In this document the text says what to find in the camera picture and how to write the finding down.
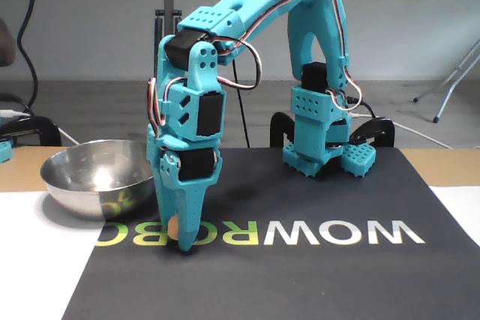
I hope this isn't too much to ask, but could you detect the black table clamp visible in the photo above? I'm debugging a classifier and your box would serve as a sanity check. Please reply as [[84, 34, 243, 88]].
[[0, 115, 63, 148], [270, 112, 298, 148], [350, 117, 396, 148]]

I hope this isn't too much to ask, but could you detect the thin black hanging cable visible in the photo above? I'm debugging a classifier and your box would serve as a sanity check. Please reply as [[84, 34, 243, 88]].
[[220, 0, 251, 148]]

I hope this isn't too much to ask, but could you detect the red white black servo cable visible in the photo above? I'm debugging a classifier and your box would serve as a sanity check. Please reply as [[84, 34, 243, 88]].
[[313, 0, 364, 112], [211, 40, 263, 91], [147, 77, 169, 137]]

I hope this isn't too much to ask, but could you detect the metal bowl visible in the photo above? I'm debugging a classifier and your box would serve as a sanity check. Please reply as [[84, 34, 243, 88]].
[[40, 139, 157, 222]]

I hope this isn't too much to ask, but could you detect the seated person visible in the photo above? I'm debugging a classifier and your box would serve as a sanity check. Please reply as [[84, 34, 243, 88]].
[[0, 18, 17, 70]]

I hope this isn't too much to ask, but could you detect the cork ball with black band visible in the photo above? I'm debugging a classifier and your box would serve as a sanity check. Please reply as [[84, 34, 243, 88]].
[[167, 217, 180, 241]]

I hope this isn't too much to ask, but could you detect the black WOWROBO mat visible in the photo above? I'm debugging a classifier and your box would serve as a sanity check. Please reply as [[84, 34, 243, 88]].
[[61, 146, 480, 320]]

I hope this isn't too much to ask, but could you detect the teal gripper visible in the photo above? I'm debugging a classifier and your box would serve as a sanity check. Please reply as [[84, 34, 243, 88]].
[[146, 127, 225, 253]]

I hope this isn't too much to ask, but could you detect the black plug cable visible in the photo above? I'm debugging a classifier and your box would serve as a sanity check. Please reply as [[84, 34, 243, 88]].
[[344, 97, 378, 121]]

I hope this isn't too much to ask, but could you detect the thick black hanging cable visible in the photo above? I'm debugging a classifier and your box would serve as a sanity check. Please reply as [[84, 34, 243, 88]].
[[16, 0, 41, 115]]

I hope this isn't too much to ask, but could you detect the white tripod leg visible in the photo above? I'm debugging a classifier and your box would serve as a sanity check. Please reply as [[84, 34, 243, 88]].
[[412, 37, 480, 124]]

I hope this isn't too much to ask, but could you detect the teal robot base piece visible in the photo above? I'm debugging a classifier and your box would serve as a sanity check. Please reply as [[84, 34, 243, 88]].
[[0, 139, 14, 166]]

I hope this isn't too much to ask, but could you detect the white paper sheet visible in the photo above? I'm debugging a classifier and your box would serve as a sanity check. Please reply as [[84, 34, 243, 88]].
[[427, 184, 480, 257], [0, 189, 110, 320]]

